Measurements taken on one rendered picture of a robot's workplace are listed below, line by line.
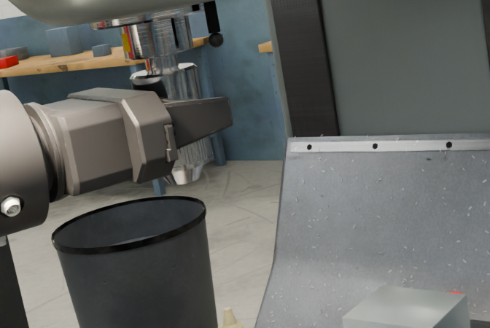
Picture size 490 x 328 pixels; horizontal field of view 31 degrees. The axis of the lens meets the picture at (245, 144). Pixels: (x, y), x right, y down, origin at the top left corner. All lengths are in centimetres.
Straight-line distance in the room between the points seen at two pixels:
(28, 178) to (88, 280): 203
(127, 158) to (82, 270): 200
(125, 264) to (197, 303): 27
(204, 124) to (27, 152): 13
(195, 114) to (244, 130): 534
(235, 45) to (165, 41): 523
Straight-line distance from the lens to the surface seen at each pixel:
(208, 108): 58
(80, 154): 53
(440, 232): 90
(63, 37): 640
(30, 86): 727
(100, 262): 249
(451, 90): 91
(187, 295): 257
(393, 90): 93
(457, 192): 90
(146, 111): 54
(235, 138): 598
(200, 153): 59
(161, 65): 59
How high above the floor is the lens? 133
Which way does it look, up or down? 12 degrees down
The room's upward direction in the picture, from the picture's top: 10 degrees counter-clockwise
